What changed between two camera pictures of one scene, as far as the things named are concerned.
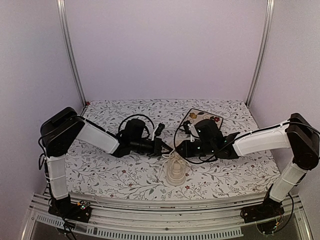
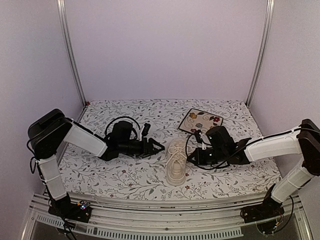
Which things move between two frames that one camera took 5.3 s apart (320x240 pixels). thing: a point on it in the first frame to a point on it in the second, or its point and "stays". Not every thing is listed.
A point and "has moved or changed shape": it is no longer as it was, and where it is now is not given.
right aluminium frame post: x=270 y=5 stays
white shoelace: x=170 y=156 has moved or changed shape
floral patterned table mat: x=168 y=175 stays
